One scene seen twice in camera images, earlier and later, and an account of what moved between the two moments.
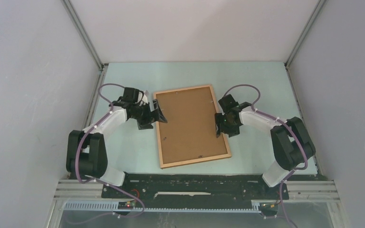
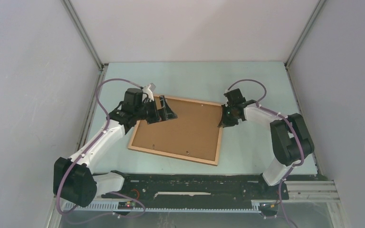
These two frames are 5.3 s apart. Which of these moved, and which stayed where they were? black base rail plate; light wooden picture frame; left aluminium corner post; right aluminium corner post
Moved: light wooden picture frame
Stayed: right aluminium corner post; black base rail plate; left aluminium corner post
